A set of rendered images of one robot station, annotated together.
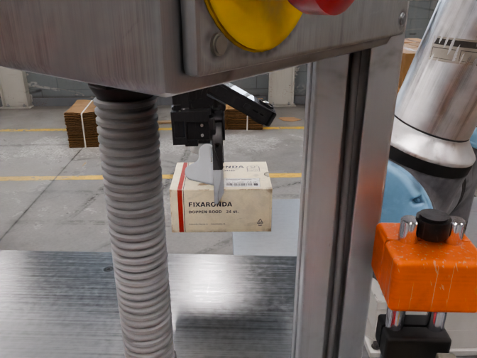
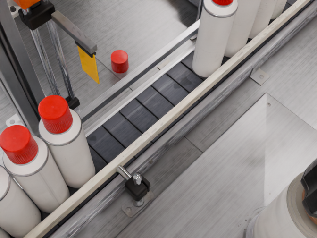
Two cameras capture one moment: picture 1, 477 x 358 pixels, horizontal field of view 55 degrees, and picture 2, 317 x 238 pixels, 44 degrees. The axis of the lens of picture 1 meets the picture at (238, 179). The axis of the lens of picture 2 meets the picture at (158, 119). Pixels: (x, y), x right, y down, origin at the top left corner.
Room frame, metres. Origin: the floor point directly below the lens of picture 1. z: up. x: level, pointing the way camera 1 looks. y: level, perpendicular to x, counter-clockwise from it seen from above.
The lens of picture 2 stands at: (-0.10, 0.05, 1.46)
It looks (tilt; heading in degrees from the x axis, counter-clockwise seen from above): 61 degrees down; 309
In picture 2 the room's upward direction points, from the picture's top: 4 degrees clockwise
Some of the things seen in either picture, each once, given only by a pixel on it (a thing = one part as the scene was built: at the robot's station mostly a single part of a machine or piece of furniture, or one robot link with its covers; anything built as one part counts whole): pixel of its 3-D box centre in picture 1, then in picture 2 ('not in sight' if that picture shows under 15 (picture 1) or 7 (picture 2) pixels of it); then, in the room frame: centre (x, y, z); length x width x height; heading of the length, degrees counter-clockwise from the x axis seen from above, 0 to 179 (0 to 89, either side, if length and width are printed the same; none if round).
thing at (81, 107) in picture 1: (107, 121); not in sight; (4.20, 1.24, 0.16); 0.65 x 0.54 x 0.32; 96
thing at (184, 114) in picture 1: (199, 105); not in sight; (0.71, 0.06, 1.14); 0.09 x 0.08 x 0.12; 92
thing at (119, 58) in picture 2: not in sight; (119, 61); (0.25, -0.26, 0.85); 0.03 x 0.03 x 0.03
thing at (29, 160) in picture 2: not in sight; (37, 172); (0.13, 0.01, 0.98); 0.05 x 0.05 x 0.20
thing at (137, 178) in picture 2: not in sight; (138, 189); (0.04, -0.08, 0.89); 0.03 x 0.03 x 0.12; 88
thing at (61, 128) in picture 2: not in sight; (68, 145); (0.13, -0.04, 0.98); 0.05 x 0.05 x 0.20
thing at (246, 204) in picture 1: (221, 194); not in sight; (0.71, 0.03, 0.99); 0.16 x 0.12 x 0.07; 92
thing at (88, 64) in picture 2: not in sight; (87, 61); (0.14, -0.11, 1.09); 0.03 x 0.01 x 0.06; 178
